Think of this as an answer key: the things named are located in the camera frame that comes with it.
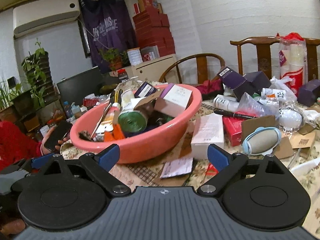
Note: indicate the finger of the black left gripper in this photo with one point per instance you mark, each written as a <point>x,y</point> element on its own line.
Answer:
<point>39,162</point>

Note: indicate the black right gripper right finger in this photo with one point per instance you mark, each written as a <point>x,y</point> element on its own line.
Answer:
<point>235,167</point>

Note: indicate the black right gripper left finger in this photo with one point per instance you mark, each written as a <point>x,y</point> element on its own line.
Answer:
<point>87,176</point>

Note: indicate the black smartphone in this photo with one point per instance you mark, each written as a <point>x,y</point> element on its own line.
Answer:
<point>59,133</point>

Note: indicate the white purple striped box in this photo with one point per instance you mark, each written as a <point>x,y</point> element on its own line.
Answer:
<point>173,100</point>

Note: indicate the person hand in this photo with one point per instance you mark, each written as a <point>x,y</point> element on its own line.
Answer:
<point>45,151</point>

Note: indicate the pink plastic basin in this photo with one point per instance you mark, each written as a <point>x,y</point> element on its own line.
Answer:
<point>145,146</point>

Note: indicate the pink white carton box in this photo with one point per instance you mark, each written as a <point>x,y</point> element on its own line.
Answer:
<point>208,130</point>

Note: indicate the blue grey lint roller case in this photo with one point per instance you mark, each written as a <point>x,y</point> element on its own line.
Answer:
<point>262,141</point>

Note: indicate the green tape roll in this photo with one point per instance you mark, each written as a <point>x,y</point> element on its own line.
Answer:
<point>133,120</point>

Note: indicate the black marker pen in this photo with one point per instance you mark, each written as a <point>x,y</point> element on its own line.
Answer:
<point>233,115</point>

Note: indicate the potted green plant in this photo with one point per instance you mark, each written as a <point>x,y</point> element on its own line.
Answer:
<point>37,76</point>

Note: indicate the white oval gadget in bag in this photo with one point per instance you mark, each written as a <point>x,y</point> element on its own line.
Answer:
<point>290,119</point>

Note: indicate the black computer monitor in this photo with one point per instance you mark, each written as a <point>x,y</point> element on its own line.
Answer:
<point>76,88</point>

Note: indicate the dark purple box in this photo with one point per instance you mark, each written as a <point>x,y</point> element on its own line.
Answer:
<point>236,82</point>

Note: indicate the beige cabinet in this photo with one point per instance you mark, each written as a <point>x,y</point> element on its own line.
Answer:
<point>151,70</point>

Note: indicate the square-back wooden chair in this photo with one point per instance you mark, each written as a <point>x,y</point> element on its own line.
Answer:
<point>267,59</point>

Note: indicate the paper cups in plastic bag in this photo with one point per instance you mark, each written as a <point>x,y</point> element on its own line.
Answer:
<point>292,60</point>

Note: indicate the dark purple hanging cloth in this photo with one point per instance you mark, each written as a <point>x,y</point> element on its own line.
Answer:
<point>108,26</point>

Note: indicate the stack of red boxes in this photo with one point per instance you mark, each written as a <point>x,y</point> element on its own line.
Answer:
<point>152,27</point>

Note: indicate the white air conditioner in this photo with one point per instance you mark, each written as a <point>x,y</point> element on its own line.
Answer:
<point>41,14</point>

